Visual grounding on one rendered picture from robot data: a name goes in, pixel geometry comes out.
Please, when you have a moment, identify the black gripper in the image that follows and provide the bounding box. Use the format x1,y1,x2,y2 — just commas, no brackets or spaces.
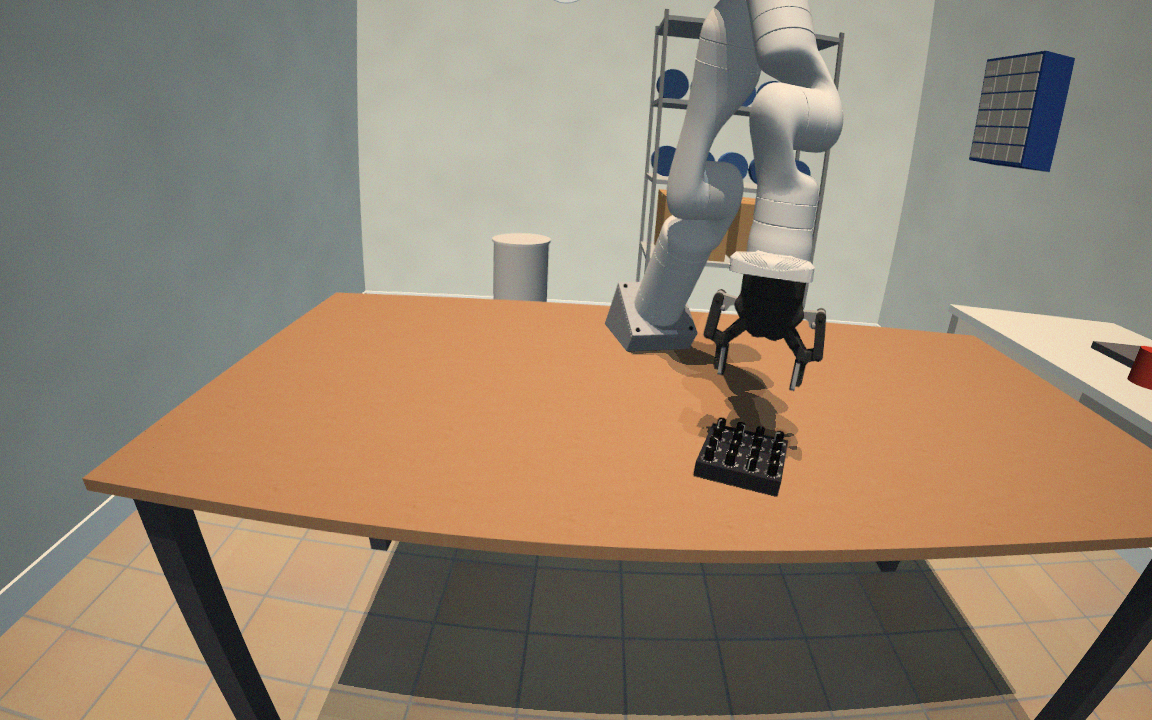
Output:
703,274,826,391

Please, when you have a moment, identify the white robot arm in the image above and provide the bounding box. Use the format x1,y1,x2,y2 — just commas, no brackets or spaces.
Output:
634,0,843,326

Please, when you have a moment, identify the black knob box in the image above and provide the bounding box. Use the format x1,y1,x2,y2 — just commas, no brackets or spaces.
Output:
694,418,788,497

